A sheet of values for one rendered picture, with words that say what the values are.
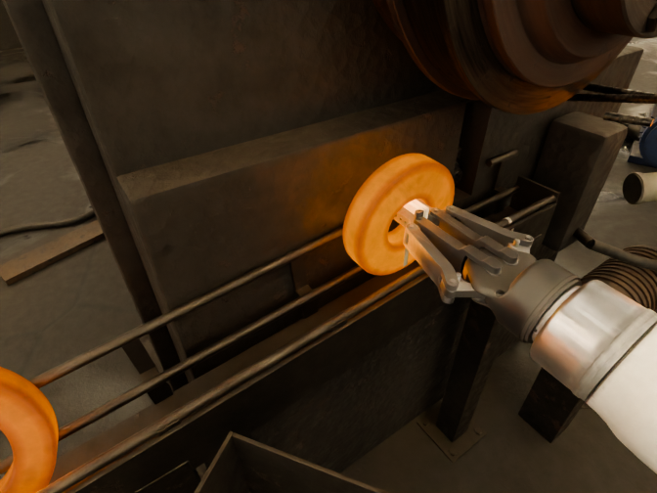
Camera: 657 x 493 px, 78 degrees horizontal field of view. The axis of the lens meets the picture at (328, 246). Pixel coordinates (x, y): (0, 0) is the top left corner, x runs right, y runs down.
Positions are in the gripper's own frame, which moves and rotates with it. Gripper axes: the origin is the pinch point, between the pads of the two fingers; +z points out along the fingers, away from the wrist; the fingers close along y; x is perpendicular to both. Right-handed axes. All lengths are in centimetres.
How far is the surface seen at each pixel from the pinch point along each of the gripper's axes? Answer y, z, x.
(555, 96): 21.3, -2.6, 9.8
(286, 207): -12.0, 6.8, 0.4
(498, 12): 3.9, -3.7, 20.8
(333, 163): -5.3, 7.0, 4.1
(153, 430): -33.6, -3.2, -11.9
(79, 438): -56, 50, -82
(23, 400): -41.8, 2.5, -6.3
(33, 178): -52, 223, -91
